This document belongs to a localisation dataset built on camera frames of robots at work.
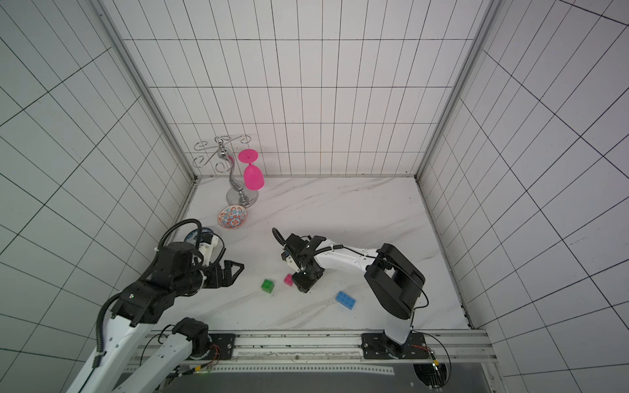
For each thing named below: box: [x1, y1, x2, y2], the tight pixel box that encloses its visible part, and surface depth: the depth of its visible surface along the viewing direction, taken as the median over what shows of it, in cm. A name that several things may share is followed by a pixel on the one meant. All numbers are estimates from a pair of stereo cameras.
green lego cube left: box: [260, 278, 275, 294], surface depth 84 cm
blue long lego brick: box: [334, 290, 357, 311], surface depth 83 cm
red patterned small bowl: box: [217, 204, 248, 230], surface depth 105 cm
